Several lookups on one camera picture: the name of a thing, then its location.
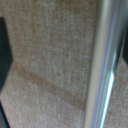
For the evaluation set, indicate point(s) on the gripper right finger with blue tip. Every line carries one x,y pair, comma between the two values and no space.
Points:
126,46

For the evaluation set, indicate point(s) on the gripper left finger with blue tip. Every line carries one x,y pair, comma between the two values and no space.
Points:
4,53

